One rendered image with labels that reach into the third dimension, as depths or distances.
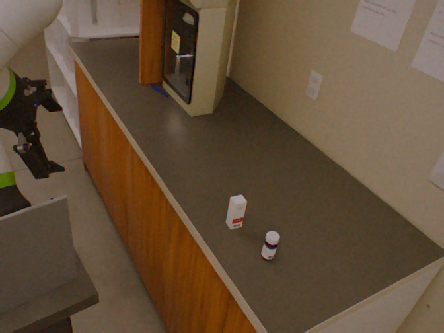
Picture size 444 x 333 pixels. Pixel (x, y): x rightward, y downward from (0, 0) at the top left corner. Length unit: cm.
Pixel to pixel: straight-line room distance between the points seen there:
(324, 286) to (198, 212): 44
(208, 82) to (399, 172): 84
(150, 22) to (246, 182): 90
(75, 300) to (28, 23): 69
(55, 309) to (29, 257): 15
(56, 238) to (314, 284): 68
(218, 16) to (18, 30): 114
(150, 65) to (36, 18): 145
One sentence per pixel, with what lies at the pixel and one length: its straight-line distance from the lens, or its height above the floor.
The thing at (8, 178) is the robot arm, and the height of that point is 122.
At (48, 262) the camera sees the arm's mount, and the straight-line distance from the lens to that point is 102.
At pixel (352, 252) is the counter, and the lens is 130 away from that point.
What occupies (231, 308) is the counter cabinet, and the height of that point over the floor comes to 79.
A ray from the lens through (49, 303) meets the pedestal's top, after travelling 107.
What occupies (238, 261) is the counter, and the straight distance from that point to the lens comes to 115.
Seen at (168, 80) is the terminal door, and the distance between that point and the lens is 190.
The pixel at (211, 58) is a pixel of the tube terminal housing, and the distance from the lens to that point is 169.
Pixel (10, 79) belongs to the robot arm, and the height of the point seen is 154.
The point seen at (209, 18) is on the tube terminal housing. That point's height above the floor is 137.
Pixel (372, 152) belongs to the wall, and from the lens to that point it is 158.
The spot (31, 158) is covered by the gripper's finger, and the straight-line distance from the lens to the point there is 77.
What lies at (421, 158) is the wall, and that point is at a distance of 146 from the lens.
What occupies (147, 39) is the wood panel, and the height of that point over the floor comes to 116.
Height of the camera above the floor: 180
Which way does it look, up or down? 36 degrees down
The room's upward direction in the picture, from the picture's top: 9 degrees clockwise
